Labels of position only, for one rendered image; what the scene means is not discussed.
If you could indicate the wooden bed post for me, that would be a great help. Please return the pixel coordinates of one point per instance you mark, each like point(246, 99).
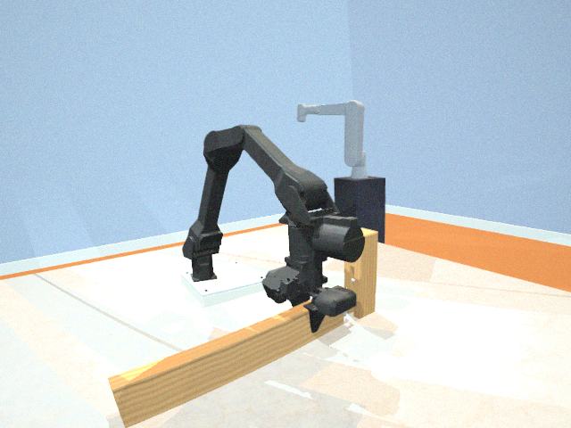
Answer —
point(361, 277)

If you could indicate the wooden side rail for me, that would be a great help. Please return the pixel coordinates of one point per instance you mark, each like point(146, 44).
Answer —
point(157, 387)

